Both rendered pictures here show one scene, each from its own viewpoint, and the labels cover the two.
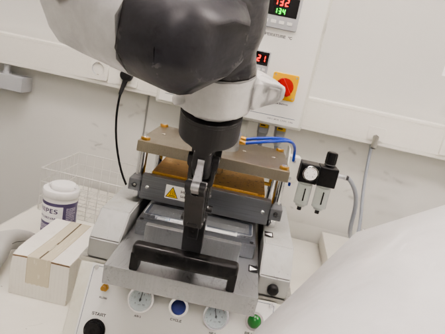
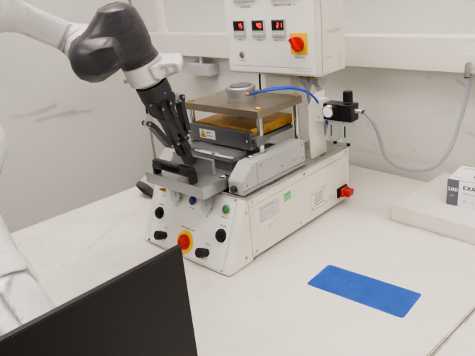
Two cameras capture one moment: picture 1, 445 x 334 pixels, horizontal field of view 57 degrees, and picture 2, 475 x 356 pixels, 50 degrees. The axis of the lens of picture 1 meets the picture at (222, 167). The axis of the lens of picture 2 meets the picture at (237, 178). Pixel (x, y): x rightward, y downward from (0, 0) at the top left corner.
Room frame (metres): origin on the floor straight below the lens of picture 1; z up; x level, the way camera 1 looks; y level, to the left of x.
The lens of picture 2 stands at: (-0.22, -0.89, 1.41)
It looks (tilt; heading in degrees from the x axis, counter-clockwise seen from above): 21 degrees down; 43
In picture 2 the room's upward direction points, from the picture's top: 6 degrees counter-clockwise
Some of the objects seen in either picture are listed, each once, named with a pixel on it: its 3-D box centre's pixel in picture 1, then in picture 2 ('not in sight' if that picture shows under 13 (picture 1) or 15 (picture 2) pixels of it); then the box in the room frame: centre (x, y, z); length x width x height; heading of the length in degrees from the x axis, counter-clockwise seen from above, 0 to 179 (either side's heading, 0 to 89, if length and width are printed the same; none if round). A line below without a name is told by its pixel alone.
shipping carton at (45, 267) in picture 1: (60, 258); not in sight; (0.79, 0.30, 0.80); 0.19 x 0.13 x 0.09; 174
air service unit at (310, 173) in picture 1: (314, 181); (338, 118); (0.90, -0.21, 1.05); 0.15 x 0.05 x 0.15; 88
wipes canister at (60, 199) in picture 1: (59, 211); not in sight; (0.96, 0.38, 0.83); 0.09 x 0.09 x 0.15
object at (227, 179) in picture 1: (218, 167); (244, 114); (0.78, 0.01, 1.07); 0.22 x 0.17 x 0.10; 88
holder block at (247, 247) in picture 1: (200, 220); (226, 151); (0.70, 0.02, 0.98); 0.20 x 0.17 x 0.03; 88
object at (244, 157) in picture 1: (226, 156); (255, 106); (0.81, 0.00, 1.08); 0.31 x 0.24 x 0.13; 88
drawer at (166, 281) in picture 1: (196, 236); (214, 160); (0.66, 0.02, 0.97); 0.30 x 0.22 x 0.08; 178
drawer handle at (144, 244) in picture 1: (184, 265); (174, 170); (0.52, 0.02, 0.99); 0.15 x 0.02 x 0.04; 88
